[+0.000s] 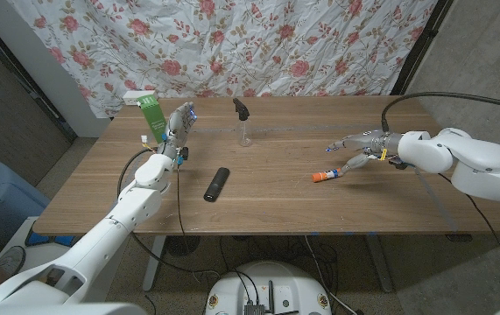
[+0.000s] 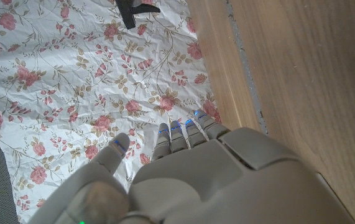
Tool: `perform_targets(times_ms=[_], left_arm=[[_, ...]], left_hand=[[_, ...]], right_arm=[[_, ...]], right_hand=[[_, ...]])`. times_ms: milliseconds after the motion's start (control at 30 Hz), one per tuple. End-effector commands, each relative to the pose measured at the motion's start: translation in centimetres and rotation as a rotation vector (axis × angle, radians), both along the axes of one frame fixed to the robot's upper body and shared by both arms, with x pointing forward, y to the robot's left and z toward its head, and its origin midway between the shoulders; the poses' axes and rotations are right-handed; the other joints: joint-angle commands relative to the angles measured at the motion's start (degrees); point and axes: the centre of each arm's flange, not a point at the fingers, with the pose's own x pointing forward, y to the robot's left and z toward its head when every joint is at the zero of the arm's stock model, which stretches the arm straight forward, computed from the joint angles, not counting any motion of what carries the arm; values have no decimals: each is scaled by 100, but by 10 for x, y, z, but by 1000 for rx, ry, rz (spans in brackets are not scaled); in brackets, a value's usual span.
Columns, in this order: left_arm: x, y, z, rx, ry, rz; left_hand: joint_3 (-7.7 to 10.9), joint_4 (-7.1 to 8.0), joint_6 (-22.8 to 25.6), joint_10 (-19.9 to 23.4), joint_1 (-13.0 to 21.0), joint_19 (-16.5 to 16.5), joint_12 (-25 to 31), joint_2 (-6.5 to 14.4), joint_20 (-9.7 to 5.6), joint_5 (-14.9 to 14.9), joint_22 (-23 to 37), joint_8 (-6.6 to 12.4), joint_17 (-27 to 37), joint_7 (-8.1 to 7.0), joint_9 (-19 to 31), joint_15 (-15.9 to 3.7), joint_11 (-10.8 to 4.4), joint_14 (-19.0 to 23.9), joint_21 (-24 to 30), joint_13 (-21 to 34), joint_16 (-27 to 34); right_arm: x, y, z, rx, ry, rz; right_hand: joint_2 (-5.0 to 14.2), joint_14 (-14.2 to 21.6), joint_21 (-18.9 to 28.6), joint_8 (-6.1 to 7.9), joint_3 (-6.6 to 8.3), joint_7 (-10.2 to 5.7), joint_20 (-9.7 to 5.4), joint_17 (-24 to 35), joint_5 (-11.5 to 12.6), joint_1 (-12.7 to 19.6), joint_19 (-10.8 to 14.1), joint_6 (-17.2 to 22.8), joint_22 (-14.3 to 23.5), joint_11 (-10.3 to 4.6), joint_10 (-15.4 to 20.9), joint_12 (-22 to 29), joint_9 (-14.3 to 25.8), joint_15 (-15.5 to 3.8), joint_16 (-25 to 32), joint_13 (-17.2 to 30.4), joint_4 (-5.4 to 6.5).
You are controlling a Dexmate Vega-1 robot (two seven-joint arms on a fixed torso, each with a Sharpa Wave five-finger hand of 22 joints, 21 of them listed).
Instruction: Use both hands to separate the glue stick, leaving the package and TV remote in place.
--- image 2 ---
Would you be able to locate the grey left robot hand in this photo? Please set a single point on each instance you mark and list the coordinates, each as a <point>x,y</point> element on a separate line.
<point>211,180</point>

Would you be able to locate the floral backdrop cloth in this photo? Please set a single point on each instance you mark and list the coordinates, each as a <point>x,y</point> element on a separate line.
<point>71,77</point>

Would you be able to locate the clear spray bottle black trigger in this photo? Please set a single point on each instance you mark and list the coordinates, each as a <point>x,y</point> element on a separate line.
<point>130,12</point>

